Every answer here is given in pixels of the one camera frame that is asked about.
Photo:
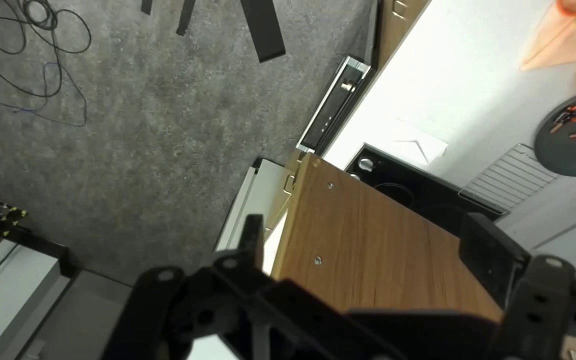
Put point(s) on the grey round tray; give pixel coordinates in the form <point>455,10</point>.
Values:
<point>574,153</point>

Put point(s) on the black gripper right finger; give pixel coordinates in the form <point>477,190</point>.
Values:
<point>548,306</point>

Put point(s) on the wide black flat bar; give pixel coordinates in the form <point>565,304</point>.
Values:
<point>264,30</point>

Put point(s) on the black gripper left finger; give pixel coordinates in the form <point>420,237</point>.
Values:
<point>168,312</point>

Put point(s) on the silver cooktop knob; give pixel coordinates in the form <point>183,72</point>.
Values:
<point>366,165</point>

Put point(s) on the white paper sheet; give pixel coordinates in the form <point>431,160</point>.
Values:
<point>419,146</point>

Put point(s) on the dark grey cabinet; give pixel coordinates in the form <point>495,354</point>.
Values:
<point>80,321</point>

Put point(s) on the wooden wall cabinet door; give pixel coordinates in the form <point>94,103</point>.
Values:
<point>380,253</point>

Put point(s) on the white appliance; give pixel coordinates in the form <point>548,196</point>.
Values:
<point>251,201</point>

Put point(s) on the wooden base cabinet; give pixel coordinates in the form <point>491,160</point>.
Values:
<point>400,32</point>

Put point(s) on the narrow black flat bar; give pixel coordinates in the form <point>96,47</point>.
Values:
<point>186,16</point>

